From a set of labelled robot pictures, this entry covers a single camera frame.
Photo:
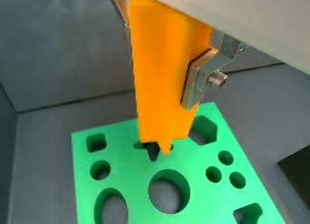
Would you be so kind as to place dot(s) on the green shape sorting board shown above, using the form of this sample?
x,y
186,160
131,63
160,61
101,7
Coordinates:
x,y
222,192

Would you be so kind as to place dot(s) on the orange star prism block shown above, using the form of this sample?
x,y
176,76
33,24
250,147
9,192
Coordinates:
x,y
167,39

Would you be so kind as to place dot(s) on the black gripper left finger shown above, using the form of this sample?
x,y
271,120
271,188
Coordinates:
x,y
120,6

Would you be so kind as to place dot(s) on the black curved block holder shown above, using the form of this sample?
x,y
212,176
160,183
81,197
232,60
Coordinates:
x,y
295,167

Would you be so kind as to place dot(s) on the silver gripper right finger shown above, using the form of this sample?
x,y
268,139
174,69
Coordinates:
x,y
203,70

